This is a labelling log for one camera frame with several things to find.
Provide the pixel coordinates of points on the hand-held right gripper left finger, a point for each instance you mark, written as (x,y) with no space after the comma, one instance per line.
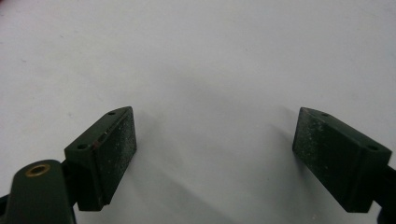
(102,158)

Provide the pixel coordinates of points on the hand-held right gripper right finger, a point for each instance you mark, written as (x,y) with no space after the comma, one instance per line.
(339,161)

